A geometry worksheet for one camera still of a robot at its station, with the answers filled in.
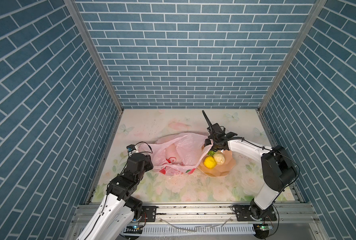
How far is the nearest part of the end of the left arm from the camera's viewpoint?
513 millimetres

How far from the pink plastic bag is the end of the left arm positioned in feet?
0.71

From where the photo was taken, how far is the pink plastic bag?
2.59 ft
